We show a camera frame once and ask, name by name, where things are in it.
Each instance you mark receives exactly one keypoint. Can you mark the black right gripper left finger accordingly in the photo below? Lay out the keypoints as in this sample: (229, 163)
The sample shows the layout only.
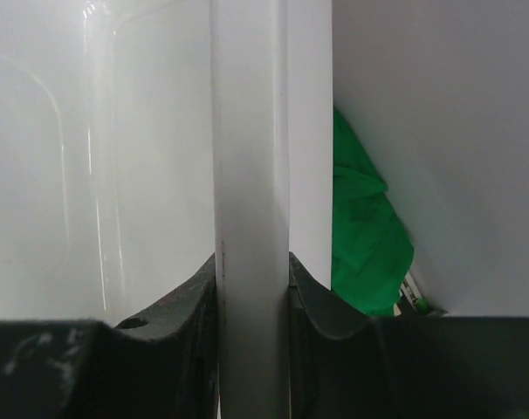
(159, 363)

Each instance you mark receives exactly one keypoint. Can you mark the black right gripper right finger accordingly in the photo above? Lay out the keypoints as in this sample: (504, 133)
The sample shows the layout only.
(345, 364)

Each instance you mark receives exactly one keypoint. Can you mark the large white plastic container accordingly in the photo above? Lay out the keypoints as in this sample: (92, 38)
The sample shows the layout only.
(139, 139)

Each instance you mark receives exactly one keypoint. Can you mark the green cloth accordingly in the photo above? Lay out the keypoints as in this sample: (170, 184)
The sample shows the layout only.
(371, 249)

